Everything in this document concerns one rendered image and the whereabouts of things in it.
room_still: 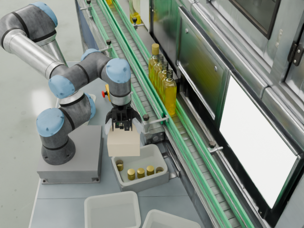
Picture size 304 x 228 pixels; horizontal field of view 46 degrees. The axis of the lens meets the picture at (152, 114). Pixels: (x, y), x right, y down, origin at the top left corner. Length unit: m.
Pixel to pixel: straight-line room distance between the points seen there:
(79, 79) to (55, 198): 0.70
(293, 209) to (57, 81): 0.81
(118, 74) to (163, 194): 0.71
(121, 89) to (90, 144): 0.59
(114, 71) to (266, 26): 0.50
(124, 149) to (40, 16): 0.59
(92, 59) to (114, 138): 0.33
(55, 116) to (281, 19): 0.93
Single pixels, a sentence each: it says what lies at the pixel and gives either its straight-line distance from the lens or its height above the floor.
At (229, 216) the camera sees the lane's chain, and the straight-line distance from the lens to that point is 1.49.
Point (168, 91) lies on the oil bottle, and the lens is 1.65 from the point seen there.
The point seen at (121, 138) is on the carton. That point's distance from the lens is 1.37.
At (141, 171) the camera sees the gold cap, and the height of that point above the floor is 0.81.
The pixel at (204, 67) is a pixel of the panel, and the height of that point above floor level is 1.19.
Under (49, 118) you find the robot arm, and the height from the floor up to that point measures 1.08.
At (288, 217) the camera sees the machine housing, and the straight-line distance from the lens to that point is 0.60.
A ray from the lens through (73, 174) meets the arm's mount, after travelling 1.67.
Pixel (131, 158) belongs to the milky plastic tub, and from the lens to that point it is 1.72.
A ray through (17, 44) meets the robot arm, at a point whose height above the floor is 1.43.
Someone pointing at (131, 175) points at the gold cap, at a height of 0.81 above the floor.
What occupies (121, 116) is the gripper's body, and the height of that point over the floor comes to 1.27.
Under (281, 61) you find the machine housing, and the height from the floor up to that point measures 1.50.
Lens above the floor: 2.18
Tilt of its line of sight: 47 degrees down
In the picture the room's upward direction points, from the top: straight up
